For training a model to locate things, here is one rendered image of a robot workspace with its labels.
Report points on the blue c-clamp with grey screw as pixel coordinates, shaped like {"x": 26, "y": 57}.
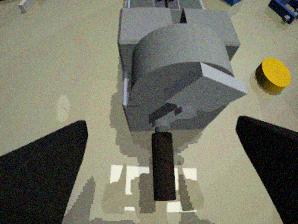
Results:
{"x": 279, "y": 7}

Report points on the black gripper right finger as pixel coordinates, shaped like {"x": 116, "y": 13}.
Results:
{"x": 273, "y": 150}

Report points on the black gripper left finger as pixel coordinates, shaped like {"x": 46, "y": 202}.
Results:
{"x": 36, "y": 180}

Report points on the yellow short cylinder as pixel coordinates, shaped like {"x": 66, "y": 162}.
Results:
{"x": 272, "y": 75}

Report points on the blue rectangular block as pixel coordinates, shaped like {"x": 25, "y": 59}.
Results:
{"x": 231, "y": 2}

